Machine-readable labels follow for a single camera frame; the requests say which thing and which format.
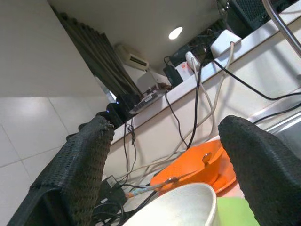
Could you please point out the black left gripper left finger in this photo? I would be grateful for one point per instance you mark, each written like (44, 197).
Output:
(77, 169)

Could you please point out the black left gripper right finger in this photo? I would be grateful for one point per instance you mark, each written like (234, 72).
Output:
(270, 176)

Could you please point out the white ceramic bowl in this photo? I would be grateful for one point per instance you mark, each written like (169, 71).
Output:
(183, 207)

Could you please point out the black power adapter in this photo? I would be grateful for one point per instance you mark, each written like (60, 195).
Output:
(113, 193)

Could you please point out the orange plastic plate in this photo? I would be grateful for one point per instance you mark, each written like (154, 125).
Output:
(225, 182)

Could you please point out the lime green plate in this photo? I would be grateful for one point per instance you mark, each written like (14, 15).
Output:
(232, 212)

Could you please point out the black box blue light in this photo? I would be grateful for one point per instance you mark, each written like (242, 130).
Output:
(129, 102)
(114, 115)

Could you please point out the silver metal spoon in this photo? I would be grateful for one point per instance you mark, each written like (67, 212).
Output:
(207, 157)

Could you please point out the orange plastic bowl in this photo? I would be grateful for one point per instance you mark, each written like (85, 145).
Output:
(188, 164)

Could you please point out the silver laptop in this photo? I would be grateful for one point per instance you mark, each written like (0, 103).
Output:
(145, 102)

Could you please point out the white square panel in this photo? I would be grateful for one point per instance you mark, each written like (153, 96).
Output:
(147, 82)

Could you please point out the dark pleated curtain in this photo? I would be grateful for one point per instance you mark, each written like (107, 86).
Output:
(101, 51)

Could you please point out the black rectangular box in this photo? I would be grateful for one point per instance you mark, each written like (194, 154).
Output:
(172, 75)

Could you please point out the white box red logo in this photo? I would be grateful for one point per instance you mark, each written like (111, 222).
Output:
(185, 70)

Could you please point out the white rectangular adapter box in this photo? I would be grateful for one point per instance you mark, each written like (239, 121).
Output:
(224, 42)

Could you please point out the white rounded plug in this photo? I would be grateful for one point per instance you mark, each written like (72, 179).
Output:
(191, 57)

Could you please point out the silver gooseneck sink faucet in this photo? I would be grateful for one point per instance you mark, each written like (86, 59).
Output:
(283, 26)

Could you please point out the black mesh-front box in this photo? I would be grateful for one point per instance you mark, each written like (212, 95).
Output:
(247, 14)

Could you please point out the round ceiling light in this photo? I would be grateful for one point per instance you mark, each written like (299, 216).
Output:
(175, 33)

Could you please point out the white wall air conditioner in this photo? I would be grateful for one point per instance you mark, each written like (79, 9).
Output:
(134, 57)

